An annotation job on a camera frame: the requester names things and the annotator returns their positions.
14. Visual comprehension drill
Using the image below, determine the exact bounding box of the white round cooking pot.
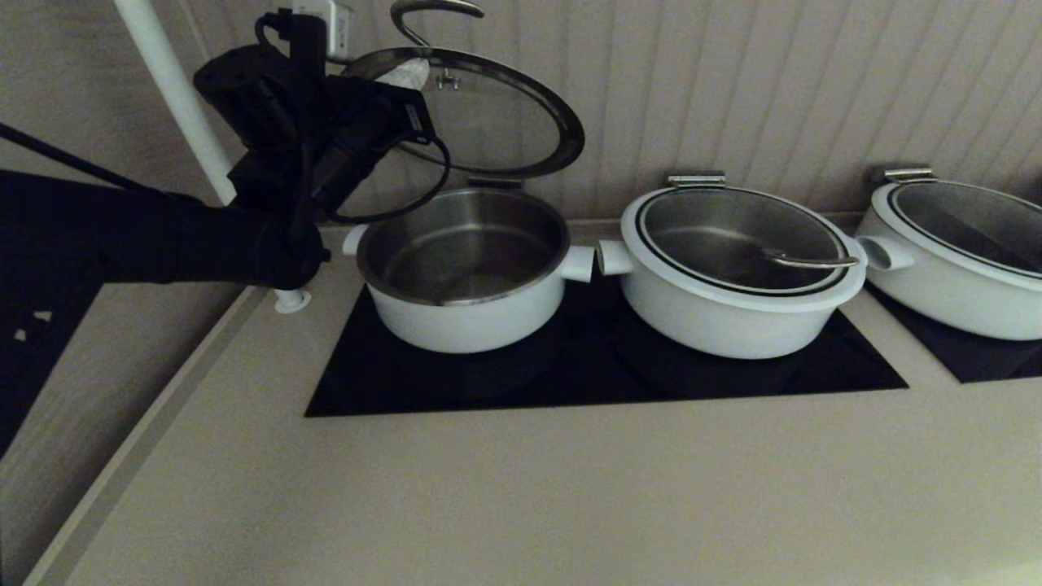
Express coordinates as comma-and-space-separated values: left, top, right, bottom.
343, 187, 598, 356
855, 181, 1042, 341
597, 186, 866, 361

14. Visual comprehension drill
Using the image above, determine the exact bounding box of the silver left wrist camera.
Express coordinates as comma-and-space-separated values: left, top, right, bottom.
289, 0, 355, 62

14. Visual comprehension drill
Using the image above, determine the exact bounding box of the white metal pole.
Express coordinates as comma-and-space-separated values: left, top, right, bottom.
114, 0, 312, 315

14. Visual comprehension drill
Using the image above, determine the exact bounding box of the wide black induction cooktop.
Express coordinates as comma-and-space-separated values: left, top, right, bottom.
305, 269, 908, 418

